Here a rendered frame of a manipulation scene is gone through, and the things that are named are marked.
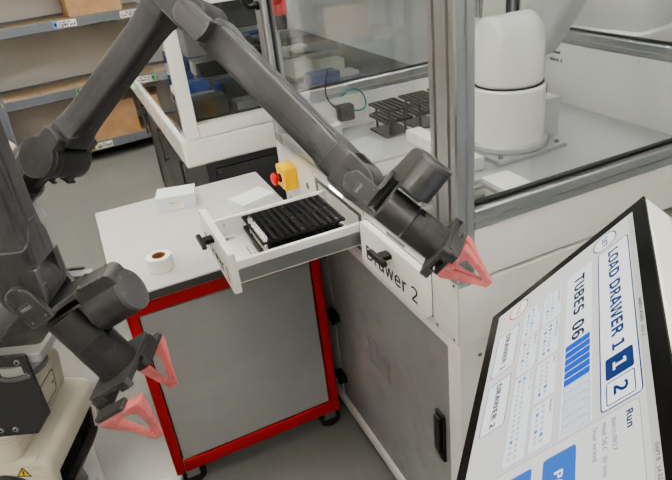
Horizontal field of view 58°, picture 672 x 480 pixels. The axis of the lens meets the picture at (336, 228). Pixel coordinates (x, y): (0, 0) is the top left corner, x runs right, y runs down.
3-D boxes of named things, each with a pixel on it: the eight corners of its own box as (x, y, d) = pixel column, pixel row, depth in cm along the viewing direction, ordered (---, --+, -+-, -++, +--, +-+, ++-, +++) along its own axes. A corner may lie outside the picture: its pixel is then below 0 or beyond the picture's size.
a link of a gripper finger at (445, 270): (507, 255, 95) (460, 218, 95) (502, 279, 89) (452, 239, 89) (479, 281, 99) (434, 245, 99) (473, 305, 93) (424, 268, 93)
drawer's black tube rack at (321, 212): (266, 266, 149) (262, 243, 146) (245, 237, 163) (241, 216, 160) (347, 240, 156) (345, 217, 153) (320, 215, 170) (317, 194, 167)
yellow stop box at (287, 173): (284, 192, 186) (280, 170, 183) (276, 184, 192) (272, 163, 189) (299, 188, 188) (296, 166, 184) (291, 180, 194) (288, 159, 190)
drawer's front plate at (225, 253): (235, 295, 142) (227, 255, 136) (206, 245, 165) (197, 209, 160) (243, 293, 142) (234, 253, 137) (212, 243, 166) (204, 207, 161)
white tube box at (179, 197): (158, 213, 201) (154, 199, 199) (160, 203, 209) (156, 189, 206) (196, 206, 203) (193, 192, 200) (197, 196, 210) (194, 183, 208)
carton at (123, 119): (92, 143, 486) (81, 109, 473) (84, 134, 511) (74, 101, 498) (142, 130, 503) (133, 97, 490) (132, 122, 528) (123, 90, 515)
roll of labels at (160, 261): (163, 258, 173) (160, 246, 171) (179, 264, 169) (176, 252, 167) (143, 270, 168) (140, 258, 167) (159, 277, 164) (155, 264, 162)
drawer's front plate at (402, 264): (425, 319, 126) (423, 274, 121) (362, 259, 150) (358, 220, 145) (432, 316, 127) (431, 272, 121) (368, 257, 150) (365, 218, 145)
